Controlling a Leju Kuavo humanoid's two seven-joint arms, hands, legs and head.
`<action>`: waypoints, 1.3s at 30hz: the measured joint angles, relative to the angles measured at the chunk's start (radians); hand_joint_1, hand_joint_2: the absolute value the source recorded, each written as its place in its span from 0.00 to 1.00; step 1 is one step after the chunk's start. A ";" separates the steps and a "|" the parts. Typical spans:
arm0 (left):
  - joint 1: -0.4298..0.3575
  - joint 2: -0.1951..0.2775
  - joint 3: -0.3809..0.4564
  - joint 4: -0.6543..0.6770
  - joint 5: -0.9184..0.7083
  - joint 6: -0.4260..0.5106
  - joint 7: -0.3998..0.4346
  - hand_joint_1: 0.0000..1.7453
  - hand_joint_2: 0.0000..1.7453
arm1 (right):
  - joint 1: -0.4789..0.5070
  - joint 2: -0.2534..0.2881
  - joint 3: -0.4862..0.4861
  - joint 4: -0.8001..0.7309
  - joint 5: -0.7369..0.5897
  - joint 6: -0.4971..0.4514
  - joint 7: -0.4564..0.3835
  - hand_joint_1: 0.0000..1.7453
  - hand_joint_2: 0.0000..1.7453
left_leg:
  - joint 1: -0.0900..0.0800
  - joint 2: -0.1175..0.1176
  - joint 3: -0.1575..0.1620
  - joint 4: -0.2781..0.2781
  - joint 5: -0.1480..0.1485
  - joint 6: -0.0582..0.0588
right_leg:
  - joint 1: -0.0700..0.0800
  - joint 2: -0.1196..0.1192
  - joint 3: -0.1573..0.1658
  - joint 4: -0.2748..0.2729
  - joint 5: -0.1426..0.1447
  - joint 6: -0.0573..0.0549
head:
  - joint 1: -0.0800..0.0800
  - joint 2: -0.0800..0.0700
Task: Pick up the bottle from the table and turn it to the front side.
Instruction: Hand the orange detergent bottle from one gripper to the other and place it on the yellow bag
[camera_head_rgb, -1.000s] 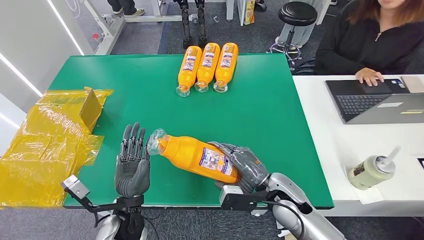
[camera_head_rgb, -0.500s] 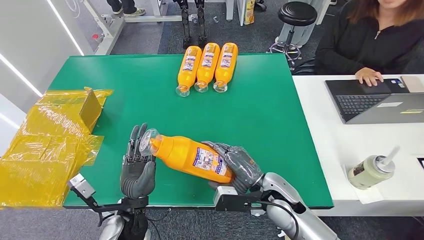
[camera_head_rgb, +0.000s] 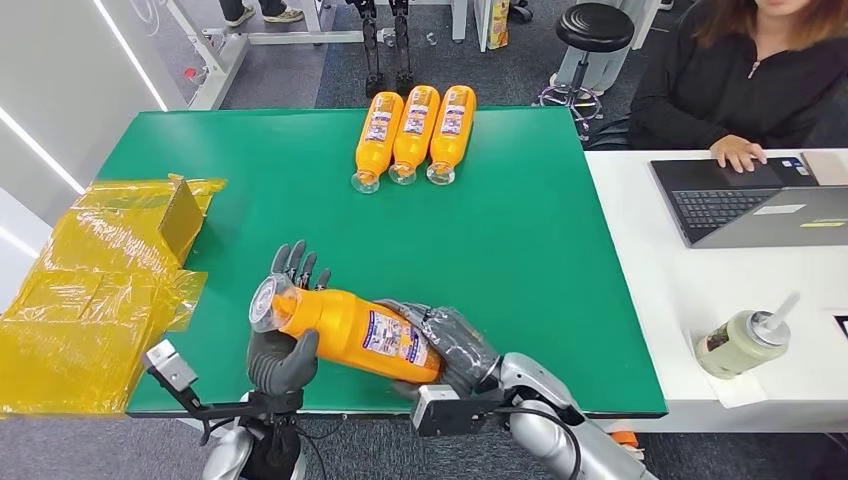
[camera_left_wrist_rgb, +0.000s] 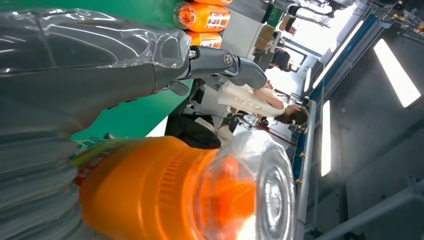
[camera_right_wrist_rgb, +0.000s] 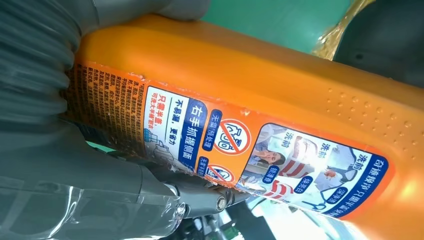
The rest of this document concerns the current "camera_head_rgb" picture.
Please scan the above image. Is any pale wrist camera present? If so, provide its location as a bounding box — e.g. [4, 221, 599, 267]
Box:
[142, 339, 200, 393]
[409, 384, 506, 439]

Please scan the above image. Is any black camera bracket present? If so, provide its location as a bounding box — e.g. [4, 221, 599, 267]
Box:
[168, 380, 306, 427]

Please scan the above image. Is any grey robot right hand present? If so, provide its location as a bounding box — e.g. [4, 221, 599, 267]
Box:
[374, 299, 505, 400]

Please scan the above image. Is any orange juice bottle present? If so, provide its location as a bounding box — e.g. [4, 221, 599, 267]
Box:
[388, 84, 442, 187]
[425, 84, 478, 187]
[248, 274, 444, 386]
[351, 91, 405, 195]

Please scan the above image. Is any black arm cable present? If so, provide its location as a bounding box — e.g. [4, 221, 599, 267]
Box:
[496, 405, 586, 480]

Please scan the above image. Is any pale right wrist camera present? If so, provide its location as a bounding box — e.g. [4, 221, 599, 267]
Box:
[409, 384, 506, 439]

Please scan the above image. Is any person's hand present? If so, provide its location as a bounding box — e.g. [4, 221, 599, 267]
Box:
[708, 134, 768, 175]

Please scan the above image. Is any white drinking straw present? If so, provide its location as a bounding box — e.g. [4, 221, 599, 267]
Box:
[761, 291, 802, 333]

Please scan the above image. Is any person in white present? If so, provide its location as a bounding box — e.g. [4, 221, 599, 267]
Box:
[549, 44, 625, 99]

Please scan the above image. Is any person at laptop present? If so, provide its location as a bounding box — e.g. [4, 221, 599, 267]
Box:
[627, 0, 848, 175]

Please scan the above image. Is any black round stool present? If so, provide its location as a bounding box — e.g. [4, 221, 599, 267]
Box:
[537, 3, 635, 140]

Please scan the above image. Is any person in black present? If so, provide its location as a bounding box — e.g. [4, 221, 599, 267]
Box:
[220, 0, 306, 28]

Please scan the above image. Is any yellow snack packet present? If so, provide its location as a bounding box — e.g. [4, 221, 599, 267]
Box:
[486, 0, 512, 51]

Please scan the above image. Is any white metal gantry frame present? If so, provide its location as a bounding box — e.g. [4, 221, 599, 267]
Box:
[162, 0, 369, 112]

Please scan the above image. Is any yellow plastic wrapped box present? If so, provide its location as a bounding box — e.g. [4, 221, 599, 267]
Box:
[0, 173, 228, 419]

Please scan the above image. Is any black and white humanoid robot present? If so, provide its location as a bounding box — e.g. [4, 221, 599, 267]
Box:
[349, 0, 417, 99]

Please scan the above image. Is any green table mat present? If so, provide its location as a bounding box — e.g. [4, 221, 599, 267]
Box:
[95, 105, 669, 419]

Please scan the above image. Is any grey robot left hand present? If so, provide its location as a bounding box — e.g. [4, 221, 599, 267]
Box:
[246, 239, 333, 399]

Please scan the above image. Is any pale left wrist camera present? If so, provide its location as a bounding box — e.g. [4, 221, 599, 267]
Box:
[142, 339, 200, 393]

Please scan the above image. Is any black and grey laptop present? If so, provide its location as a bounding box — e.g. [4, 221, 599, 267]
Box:
[649, 156, 848, 250]

